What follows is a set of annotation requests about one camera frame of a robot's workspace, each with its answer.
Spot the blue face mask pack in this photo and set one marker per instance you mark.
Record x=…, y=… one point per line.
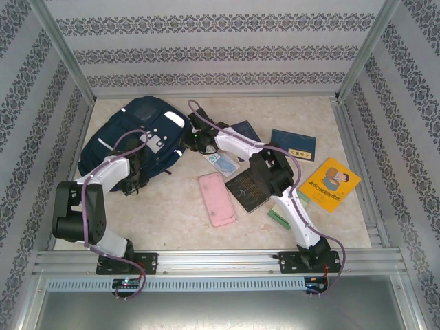
x=225, y=165

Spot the navy book with yellow label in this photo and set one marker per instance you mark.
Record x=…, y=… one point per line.
x=245, y=132
x=288, y=141

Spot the navy blue backpack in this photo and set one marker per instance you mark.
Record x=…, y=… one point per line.
x=113, y=130

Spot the pink pencil case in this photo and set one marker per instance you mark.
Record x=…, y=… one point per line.
x=216, y=199

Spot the black book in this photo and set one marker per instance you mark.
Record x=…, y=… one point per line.
x=245, y=189

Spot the light green notebook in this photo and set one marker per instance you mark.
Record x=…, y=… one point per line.
x=276, y=214

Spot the yellow book with cartoon cover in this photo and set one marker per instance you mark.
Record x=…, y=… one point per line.
x=326, y=185

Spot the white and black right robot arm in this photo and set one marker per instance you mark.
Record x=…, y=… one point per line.
x=237, y=142

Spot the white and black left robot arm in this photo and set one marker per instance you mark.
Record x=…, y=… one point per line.
x=113, y=172

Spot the grey metal sheet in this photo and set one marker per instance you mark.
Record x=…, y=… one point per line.
x=220, y=313

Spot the aluminium side rail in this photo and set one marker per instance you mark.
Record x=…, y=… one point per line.
x=364, y=192
x=84, y=117

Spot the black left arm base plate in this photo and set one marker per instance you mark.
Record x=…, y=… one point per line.
x=148, y=263

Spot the aluminium mounting rail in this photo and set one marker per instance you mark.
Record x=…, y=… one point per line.
x=216, y=261

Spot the aluminium frame post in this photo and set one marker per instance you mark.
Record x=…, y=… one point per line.
x=369, y=48
x=62, y=51

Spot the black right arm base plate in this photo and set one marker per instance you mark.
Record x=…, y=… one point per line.
x=287, y=263

